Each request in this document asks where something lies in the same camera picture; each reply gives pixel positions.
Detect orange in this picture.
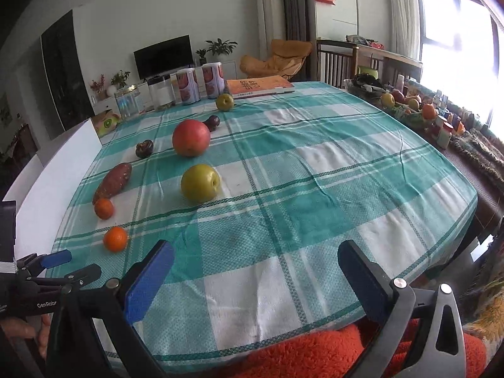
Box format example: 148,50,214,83
94,199,115,220
103,226,129,253

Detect clear container with gold lid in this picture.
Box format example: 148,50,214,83
114,84,144,121

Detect window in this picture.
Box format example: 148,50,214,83
417,0,504,127

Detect white curtain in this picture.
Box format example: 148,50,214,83
386,0,424,61

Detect kiwi print pack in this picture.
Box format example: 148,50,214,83
92,110,121,138

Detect orange lounge chair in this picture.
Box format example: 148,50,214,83
240,39,313,83

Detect white cabinet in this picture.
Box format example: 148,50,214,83
92,61,237,121

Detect clear jar with black lid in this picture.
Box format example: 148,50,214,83
147,74,176,112

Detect white floor air conditioner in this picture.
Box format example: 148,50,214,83
254,0,286,61

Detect fruit basket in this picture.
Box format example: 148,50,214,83
380,90,438,127

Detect large yellow-green apple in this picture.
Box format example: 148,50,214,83
180,164,221,202

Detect wooden chair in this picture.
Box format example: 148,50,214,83
316,39,359,87

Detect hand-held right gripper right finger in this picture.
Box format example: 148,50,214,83
338,239,467,378

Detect large green potted plant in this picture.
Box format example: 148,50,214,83
205,38,238,64

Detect row of small bottles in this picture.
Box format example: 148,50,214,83
431,87,491,148

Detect orange book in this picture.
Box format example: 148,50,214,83
226,76,295,100

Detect person's left hand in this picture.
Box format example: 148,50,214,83
0,315,50,359

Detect white foam board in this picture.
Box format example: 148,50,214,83
2,118,105,261

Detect patterned cloth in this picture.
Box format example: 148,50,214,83
449,130,504,192

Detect white printed canister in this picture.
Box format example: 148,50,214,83
176,68,199,105
202,63,225,99

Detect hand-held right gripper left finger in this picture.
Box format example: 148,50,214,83
45,239,175,378

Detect red apple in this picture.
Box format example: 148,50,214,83
172,119,211,157

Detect green plaid tablecloth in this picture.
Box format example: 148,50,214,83
51,81,479,363

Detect red flower plant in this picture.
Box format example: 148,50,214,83
90,74,107,101

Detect sweet potato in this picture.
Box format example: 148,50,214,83
92,163,132,205

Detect orange fuzzy pants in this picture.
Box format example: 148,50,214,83
220,319,487,378

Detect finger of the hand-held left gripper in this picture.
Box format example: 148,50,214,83
18,249,73,280
27,264,102,294

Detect dark wall panel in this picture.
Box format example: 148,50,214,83
41,10,96,131

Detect black television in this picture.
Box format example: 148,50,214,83
133,35,195,80

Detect grey curtain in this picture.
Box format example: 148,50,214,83
276,0,318,44

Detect wooden side table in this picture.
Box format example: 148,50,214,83
354,43,424,87

